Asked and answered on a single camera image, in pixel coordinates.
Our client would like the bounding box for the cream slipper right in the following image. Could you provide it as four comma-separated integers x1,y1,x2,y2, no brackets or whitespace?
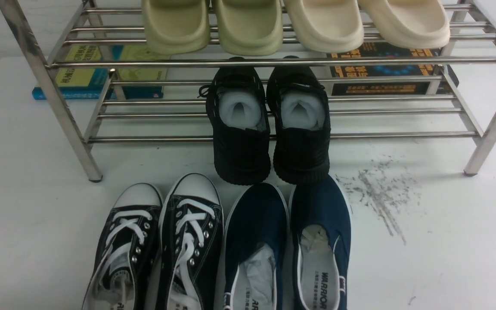
358,0,450,49

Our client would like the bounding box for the navy slip-on shoe left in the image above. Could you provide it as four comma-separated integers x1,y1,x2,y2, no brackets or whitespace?
223,183,288,310

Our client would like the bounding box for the cream slipper left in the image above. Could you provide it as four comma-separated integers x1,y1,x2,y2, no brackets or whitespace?
283,0,364,53

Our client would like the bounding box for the green slipper left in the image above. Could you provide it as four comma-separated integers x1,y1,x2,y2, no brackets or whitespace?
141,0,211,55

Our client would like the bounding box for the black knit shoe right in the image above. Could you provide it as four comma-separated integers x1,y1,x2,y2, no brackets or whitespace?
266,65,331,185

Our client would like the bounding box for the yellow blue book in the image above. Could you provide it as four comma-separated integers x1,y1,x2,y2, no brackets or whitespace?
31,44,169,101

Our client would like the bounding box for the green slipper right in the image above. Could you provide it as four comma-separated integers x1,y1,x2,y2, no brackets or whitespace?
211,0,283,56

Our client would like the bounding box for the cream slipper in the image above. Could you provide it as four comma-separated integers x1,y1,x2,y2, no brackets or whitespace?
283,0,364,53
358,0,450,49

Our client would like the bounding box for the green slipper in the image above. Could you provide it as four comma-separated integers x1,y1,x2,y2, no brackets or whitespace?
211,0,283,56
141,0,211,55

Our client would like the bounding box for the navy slip-on shoe right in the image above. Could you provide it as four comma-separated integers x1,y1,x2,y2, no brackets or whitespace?
289,175,352,310

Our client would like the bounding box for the black knit shoe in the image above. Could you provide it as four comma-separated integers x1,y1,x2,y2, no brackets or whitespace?
266,65,331,185
199,65,270,185

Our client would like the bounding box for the black canvas sneaker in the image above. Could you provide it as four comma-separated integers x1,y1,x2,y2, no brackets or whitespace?
81,183,163,310
155,173,224,310

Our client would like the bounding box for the stainless steel shoe rack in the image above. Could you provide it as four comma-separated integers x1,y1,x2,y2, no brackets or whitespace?
0,0,496,183

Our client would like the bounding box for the black knit shoe left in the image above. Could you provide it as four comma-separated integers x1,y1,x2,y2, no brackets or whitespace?
199,65,270,185

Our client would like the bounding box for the navy slip-on shoe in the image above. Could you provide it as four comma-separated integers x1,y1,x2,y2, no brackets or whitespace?
289,175,352,310
223,183,288,310

